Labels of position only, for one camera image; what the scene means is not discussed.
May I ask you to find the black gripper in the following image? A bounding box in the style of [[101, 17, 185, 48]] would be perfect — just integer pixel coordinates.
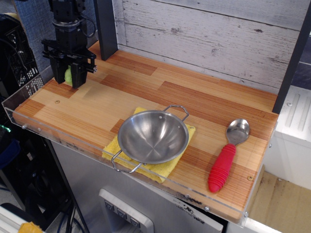
[[41, 20, 97, 88]]

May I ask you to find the green toy broccoli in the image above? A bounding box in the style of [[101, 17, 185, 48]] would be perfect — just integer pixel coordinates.
[[64, 66, 72, 86]]

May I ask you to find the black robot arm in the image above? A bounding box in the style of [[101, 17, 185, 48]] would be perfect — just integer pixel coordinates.
[[41, 0, 97, 89]]

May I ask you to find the black perforated crate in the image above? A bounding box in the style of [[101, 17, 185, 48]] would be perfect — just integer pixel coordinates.
[[0, 13, 43, 100]]

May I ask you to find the blue fabric partition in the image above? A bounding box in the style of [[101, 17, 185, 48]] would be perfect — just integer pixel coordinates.
[[13, 0, 98, 79]]

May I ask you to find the clear acrylic edge guard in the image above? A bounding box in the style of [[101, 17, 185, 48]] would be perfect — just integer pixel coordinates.
[[1, 33, 278, 228]]

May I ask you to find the stainless toy cabinet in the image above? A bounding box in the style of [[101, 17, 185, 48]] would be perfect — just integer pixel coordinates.
[[52, 142, 227, 233]]

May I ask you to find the yellow cloth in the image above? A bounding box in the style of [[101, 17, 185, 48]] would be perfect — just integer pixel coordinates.
[[102, 107, 196, 183]]

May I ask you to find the grey button panel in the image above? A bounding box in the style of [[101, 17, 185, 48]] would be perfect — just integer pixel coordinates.
[[99, 189, 154, 233]]

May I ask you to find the white side unit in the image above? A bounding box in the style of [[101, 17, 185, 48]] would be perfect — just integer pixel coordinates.
[[263, 86, 311, 189]]

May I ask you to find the left dark frame post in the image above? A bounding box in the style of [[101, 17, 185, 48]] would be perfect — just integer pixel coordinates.
[[93, 0, 118, 61]]

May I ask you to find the dark frame post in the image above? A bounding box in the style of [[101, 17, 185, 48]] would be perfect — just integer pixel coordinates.
[[272, 1, 311, 114], [93, 0, 118, 61]]

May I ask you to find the steel bowl with handles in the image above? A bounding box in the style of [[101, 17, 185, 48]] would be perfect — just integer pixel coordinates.
[[111, 105, 190, 173]]

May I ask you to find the red handled metal spoon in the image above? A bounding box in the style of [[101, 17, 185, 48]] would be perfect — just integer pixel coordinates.
[[207, 118, 250, 193]]

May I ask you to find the right dark frame post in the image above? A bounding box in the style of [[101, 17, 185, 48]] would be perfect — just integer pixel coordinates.
[[272, 1, 311, 114]]

